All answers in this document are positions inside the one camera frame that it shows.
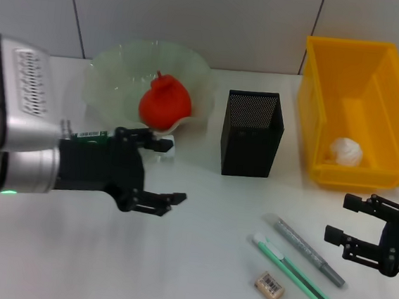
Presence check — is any grey pen with clear cap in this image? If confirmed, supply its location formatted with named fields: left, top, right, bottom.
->
left=260, top=212, right=353, bottom=288

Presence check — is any black mesh pen holder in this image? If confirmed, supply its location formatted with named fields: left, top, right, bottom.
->
left=217, top=87, right=290, bottom=182

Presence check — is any translucent green wavy fruit bowl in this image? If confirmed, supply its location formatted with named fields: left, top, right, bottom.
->
left=79, top=32, right=222, bottom=141

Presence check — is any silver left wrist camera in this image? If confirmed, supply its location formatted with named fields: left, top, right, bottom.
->
left=0, top=34, right=64, bottom=126

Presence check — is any clear water bottle green label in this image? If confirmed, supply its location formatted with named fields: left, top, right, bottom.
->
left=68, top=125, right=177, bottom=164

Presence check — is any red toy fruit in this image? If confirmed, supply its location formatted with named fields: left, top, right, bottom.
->
left=137, top=68, right=197, bottom=134

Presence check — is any mint green utility knife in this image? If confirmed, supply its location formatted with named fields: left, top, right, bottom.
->
left=245, top=231, right=342, bottom=299

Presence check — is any yellow plastic storage bin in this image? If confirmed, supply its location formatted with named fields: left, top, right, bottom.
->
left=289, top=33, right=399, bottom=197

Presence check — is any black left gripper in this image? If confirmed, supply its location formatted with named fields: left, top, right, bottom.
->
left=52, top=120, right=194, bottom=220

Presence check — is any white paper ball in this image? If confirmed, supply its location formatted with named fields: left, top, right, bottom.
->
left=327, top=135, right=366, bottom=168

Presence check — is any beige eraser with barcode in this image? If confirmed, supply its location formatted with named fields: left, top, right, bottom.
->
left=252, top=269, right=287, bottom=299

